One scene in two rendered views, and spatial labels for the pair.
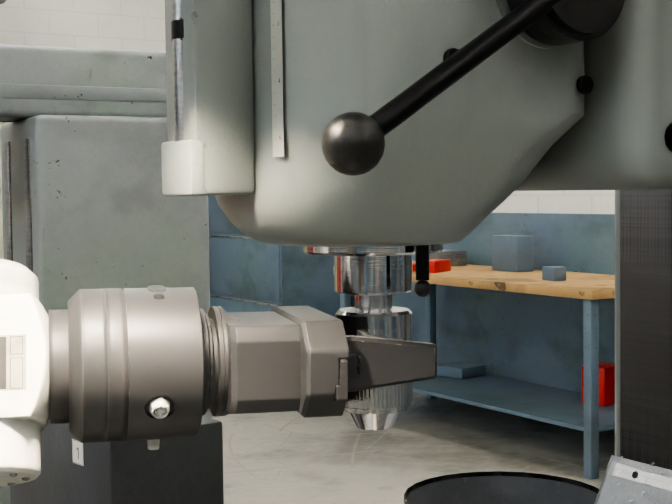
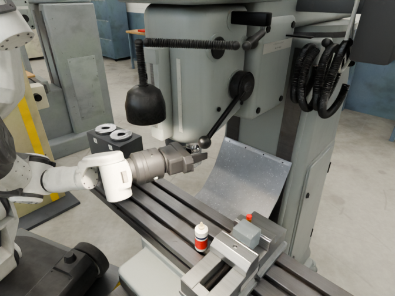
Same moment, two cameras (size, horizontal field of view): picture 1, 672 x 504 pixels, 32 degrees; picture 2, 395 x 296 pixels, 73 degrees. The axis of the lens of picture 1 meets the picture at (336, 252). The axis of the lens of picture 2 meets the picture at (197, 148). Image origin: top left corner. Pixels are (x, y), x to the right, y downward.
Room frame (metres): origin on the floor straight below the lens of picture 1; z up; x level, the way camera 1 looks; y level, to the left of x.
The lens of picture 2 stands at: (0.06, 0.14, 1.65)
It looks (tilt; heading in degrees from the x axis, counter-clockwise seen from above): 30 degrees down; 345
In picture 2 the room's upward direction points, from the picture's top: straight up
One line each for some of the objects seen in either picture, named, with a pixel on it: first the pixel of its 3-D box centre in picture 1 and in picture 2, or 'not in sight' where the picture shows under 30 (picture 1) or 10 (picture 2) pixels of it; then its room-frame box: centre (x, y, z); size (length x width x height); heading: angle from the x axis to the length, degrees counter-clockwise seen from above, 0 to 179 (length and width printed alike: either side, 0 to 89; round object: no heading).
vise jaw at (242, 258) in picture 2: not in sight; (233, 252); (0.50, -0.08, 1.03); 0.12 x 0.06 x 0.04; 31
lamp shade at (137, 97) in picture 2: not in sight; (144, 101); (0.52, 0.11, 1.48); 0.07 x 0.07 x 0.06
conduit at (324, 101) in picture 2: not in sight; (312, 76); (0.68, -0.35, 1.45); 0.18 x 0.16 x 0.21; 122
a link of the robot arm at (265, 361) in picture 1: (226, 364); (164, 161); (0.68, 0.07, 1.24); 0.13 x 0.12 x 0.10; 14
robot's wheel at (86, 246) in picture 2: not in sight; (89, 259); (1.03, 0.43, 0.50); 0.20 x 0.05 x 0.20; 53
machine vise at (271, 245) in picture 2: not in sight; (238, 254); (0.51, -0.11, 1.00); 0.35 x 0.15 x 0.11; 121
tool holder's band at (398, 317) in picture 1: (373, 317); (193, 146); (0.70, -0.02, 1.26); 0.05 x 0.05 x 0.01
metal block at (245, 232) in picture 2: not in sight; (245, 235); (0.53, -0.13, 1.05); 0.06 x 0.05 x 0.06; 31
